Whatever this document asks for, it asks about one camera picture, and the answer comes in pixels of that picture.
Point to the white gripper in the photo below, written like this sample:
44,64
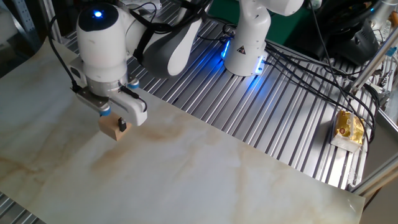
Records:
133,109

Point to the small wooden cube block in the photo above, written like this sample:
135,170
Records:
110,127

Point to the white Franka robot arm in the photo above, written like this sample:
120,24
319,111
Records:
99,56

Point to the marble pattern table mat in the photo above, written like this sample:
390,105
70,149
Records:
186,174

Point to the white power strip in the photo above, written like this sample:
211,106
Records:
157,5

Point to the blue grey metal shelf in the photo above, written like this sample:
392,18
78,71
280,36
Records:
26,21

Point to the green panel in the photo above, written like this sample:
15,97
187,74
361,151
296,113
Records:
281,29

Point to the yellow tissue pack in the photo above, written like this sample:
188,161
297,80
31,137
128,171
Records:
346,130

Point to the black racing wheel controller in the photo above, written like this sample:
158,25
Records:
357,43

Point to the silver wrist camera blue cap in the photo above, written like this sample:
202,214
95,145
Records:
91,98
134,84

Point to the aluminium frame post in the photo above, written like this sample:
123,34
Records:
373,61
49,9

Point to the aluminium frame bar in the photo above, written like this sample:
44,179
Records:
376,178

